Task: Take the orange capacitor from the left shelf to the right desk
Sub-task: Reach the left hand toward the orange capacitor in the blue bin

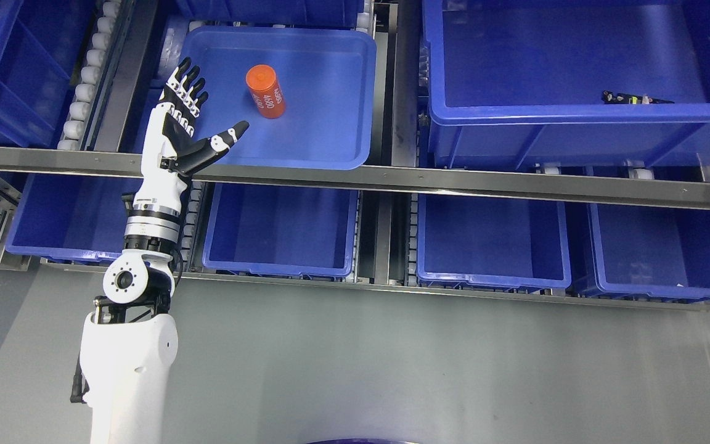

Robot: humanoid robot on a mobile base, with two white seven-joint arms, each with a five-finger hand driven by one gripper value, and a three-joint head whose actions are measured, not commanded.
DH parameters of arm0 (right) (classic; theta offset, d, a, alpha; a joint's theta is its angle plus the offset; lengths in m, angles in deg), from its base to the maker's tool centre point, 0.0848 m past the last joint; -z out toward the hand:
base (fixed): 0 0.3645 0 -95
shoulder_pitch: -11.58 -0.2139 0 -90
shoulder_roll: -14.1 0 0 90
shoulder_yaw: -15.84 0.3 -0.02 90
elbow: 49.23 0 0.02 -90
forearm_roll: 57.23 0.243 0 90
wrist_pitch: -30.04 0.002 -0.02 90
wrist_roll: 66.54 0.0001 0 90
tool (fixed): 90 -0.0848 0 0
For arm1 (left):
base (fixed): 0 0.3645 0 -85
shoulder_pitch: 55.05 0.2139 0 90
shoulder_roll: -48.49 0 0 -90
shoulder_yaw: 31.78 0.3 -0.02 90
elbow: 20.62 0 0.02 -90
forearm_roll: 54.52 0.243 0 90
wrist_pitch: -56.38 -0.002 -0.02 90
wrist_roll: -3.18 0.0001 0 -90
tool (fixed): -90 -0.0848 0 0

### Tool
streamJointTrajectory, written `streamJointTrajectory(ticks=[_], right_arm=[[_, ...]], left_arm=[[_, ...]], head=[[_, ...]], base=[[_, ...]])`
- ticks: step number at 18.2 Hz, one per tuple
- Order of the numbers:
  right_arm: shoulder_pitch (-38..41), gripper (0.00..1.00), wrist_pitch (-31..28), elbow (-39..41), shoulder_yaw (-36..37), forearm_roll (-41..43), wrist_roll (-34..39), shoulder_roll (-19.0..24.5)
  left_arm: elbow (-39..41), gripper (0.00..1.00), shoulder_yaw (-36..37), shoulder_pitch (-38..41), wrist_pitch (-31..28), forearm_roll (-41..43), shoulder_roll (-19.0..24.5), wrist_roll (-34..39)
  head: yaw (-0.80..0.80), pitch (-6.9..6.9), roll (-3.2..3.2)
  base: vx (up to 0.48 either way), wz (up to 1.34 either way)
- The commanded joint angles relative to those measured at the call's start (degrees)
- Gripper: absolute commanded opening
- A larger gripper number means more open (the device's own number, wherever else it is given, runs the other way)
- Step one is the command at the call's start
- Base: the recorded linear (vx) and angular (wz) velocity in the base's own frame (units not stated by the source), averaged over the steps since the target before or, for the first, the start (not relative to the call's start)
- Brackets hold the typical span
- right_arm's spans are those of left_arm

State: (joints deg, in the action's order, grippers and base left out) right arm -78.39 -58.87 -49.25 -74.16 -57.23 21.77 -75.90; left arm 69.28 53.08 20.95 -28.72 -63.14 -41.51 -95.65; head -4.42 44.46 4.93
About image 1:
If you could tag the white roller track left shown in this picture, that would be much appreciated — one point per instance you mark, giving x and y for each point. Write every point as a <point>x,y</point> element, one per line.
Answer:
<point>75,130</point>

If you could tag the small black component in bin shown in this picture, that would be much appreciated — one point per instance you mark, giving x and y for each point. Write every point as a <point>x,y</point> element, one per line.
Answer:
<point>608,97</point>

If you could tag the blue bin top centre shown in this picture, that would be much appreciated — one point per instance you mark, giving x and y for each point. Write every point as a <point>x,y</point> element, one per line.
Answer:
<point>325,14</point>

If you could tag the blue bin lower centre right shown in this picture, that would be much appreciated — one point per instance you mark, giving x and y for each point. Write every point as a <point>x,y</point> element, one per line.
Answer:
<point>507,244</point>

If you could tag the blue bin lower far left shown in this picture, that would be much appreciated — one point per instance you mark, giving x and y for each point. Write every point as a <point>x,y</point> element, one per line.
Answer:
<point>71,218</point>

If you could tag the blue bin lower centre left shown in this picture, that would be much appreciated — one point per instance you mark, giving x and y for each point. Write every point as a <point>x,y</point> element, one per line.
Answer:
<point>281,231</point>

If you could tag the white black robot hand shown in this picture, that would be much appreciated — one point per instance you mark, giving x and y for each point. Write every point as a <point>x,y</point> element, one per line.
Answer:
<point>171,155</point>

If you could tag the blue bin upper left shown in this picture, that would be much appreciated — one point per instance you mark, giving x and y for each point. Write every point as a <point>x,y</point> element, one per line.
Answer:
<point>40,42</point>

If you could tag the large blue bin upper right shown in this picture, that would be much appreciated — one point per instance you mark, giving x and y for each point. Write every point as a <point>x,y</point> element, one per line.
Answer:
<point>515,85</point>

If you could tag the blue bin lower far right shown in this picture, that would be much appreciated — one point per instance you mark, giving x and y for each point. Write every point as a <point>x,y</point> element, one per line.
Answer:
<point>623,251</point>

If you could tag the shallow blue tray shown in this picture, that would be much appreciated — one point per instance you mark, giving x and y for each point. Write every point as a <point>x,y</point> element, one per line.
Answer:
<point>327,77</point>

